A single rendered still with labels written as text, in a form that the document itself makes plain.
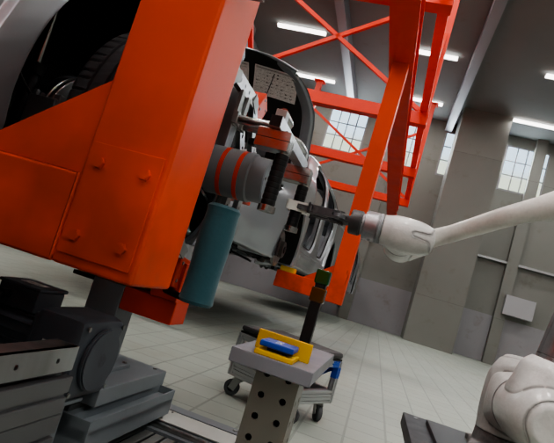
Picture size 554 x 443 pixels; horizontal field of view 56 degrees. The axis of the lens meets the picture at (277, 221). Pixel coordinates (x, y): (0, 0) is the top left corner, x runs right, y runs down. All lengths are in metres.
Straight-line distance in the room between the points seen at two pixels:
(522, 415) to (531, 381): 0.09
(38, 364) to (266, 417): 0.51
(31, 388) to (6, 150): 0.44
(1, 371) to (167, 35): 0.60
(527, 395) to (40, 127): 1.18
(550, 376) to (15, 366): 1.11
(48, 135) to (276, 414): 0.73
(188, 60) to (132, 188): 0.24
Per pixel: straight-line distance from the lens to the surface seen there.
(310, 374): 1.05
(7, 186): 1.06
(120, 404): 1.59
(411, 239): 1.54
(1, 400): 0.89
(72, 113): 1.05
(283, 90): 4.90
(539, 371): 1.42
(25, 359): 0.90
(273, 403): 1.21
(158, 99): 0.96
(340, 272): 5.03
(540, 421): 1.37
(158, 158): 0.92
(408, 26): 4.94
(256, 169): 1.43
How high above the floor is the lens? 0.61
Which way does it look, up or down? 6 degrees up
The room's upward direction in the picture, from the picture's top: 17 degrees clockwise
